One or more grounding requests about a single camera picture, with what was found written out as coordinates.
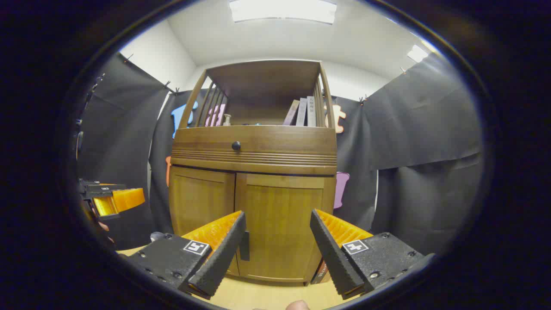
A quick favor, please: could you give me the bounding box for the large ceiling light panel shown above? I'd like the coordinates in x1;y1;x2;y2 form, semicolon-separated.
229;0;337;24

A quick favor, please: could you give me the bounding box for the black backdrop cloth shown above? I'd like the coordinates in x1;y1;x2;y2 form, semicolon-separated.
77;52;485;259

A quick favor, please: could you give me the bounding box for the wooden cabinet drawer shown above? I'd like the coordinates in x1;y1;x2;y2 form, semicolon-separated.
171;125;338;167

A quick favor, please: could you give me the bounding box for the small ceiling light panel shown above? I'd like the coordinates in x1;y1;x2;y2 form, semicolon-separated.
407;44;429;63

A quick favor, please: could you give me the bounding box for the pink book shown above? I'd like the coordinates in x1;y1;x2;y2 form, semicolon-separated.
283;100;300;126

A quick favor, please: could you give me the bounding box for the wooden double-door shoe cabinet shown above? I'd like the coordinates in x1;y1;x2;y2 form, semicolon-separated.
168;59;338;286

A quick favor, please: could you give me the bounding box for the wooden cabinet door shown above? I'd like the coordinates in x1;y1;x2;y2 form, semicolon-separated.
235;172;336;283
169;166;240;277

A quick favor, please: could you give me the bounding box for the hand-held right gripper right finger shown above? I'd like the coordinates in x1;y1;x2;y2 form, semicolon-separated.
310;209;435;301

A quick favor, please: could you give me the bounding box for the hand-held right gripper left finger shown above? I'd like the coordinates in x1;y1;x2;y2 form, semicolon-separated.
125;210;247;301

